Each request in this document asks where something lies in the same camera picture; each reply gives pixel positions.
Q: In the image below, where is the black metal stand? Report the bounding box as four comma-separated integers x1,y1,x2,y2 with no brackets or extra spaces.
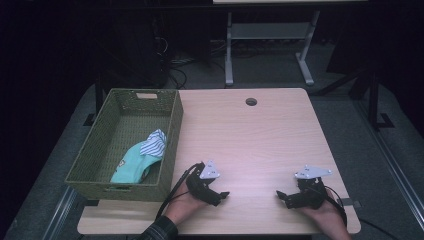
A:
365,71,396,132
82,73,105,127

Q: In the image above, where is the tangle of floor cables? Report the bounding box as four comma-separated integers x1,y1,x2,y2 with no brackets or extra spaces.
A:
162,35,228,90

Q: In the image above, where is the grey tape strip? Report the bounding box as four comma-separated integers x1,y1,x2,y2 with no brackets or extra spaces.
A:
336,198,362,209

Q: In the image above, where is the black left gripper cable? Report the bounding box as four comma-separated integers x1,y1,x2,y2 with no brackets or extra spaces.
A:
155,161,205,221

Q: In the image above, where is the black floor cable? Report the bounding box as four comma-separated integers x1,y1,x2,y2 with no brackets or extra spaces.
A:
358,216,403,240

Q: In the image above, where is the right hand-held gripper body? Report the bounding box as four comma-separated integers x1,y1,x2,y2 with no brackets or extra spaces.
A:
287,165,333,210

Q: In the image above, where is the person's left hand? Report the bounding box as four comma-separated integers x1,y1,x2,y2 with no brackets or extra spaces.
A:
164,181,210,226

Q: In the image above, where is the metal floor rail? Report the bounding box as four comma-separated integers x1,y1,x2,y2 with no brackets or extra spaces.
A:
353,99,424,232
42,185,80,240

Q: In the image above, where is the teal bib with striped ties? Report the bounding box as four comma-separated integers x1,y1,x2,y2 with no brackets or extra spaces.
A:
109,128,168,185

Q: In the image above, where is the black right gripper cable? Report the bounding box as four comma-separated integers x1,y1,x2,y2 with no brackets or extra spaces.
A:
323,185,349,228

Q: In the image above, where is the green woven basket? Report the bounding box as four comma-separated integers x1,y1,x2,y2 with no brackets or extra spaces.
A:
64,87,185,203

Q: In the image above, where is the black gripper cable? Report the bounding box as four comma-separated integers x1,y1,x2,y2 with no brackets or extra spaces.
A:
323,185,349,228
155,161,205,221

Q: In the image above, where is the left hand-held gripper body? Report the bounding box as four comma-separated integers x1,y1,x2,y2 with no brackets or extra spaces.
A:
185,159,223,207

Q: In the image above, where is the person's right hand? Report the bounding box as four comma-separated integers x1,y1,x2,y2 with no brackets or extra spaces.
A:
296,196,348,235

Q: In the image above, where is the grey metal table frame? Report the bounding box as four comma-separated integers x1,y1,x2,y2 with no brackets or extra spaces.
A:
224,9,321,87

